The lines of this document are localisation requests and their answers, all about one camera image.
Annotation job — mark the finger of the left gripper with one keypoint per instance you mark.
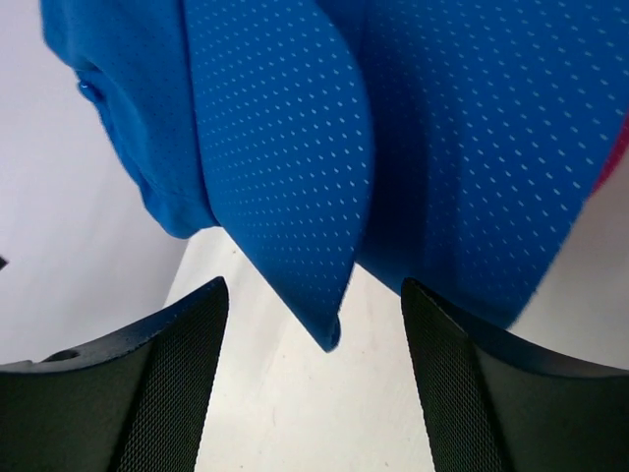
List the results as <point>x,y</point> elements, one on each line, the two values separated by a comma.
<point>2,263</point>

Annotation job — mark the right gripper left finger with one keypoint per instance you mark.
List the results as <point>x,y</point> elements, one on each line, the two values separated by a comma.
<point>132,400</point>

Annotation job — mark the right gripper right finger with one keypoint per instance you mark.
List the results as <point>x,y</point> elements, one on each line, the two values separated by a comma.
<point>493,401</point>

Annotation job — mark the blue cap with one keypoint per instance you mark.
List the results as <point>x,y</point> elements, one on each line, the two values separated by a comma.
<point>251,116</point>
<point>492,121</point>

